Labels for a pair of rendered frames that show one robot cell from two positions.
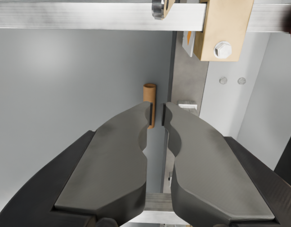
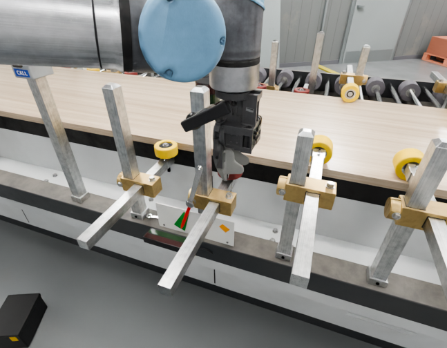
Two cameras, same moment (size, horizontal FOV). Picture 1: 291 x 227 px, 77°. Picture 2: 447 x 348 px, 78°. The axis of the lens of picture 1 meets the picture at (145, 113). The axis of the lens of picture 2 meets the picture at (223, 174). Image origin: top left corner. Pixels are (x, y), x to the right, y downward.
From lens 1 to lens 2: 60 cm
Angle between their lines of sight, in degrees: 71
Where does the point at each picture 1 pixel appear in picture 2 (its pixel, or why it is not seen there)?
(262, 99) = not seen: hidden behind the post
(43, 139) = not seen: outside the picture
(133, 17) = (202, 222)
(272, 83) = (274, 209)
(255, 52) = (255, 224)
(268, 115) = not seen: hidden behind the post
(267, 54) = (258, 217)
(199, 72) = (255, 240)
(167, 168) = (361, 283)
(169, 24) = (211, 212)
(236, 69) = (264, 233)
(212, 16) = (214, 197)
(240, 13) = (217, 191)
